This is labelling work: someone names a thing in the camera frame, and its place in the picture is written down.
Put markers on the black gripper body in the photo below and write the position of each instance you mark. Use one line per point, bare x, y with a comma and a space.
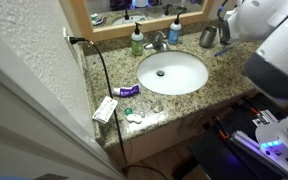
224, 30

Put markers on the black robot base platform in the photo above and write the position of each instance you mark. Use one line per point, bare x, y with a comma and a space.
224, 150

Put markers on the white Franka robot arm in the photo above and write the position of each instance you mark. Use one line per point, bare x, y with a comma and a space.
274, 50

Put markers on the purple toothpaste tube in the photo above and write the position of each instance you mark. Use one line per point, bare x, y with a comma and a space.
126, 91

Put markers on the blue toothbrush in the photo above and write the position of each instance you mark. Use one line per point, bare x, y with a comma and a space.
222, 51

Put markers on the steel cup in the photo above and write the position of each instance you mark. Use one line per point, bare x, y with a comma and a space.
207, 37

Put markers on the blue soap pump bottle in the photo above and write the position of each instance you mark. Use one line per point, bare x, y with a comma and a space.
174, 33

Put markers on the white sink basin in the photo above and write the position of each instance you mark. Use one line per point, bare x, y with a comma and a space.
172, 73

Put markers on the chrome faucet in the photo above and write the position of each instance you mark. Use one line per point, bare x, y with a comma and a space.
158, 42

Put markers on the green soap pump bottle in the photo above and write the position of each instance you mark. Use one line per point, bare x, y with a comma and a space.
137, 43

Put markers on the wooden vanity cabinet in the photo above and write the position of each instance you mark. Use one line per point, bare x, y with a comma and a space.
157, 133

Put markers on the green and white lens case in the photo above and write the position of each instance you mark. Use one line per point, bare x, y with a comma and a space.
133, 117

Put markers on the white and red packet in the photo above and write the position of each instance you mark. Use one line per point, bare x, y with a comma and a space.
104, 110

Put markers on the white door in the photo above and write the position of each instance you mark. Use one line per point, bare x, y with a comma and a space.
27, 126

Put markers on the mirror with wooden frame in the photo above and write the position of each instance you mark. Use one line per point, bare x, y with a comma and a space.
84, 20

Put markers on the white wall outlet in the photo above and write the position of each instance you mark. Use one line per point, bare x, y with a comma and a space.
68, 45

